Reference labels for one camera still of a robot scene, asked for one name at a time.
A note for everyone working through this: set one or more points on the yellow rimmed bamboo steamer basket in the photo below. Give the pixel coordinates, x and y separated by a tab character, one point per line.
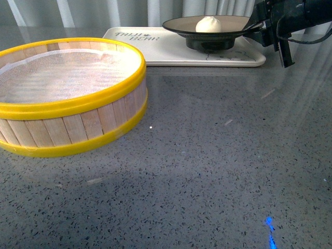
73	126

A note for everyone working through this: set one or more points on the white mesh steamer liner cloth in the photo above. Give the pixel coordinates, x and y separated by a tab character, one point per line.
65	74

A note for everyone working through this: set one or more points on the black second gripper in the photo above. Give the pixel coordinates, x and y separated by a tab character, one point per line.
281	19

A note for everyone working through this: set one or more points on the brown plate with black rim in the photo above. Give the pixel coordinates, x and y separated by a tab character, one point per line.
232	28

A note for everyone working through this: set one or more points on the white bear print tray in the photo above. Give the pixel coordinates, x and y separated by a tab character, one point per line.
164	48

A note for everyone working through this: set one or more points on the white steamed bun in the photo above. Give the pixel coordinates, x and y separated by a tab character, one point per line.
209	24

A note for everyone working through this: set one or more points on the grey pleated curtain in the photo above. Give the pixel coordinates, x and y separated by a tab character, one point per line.
106	14

